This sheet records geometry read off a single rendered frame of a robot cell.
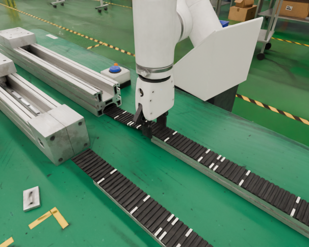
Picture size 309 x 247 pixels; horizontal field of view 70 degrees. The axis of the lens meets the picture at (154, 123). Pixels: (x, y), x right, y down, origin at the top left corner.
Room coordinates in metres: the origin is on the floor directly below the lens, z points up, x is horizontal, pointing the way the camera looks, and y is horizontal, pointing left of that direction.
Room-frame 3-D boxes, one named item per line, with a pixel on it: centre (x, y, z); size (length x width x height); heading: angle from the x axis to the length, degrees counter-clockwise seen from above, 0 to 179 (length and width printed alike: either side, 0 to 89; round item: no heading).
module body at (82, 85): (0.87, 0.44, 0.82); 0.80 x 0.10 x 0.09; 48
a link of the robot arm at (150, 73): (0.47, 0.00, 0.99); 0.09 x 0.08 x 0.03; 138
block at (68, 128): (0.44, 0.23, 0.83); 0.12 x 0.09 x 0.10; 138
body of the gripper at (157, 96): (0.47, 0.00, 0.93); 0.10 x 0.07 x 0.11; 138
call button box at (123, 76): (0.77, 0.15, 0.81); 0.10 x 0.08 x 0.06; 138
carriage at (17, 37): (1.04, 0.63, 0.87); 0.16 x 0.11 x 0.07; 48
